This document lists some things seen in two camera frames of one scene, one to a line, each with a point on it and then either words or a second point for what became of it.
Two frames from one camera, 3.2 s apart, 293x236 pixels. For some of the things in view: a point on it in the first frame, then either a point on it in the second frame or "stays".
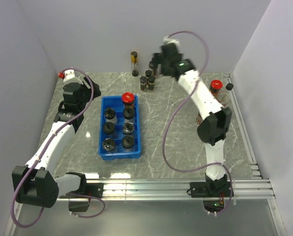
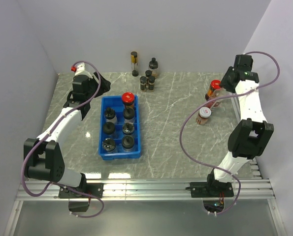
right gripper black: x=159 y=59 -> x=229 y=71
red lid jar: x=128 y=99 stays
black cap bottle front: x=128 y=128 stays
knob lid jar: x=110 y=115 stays
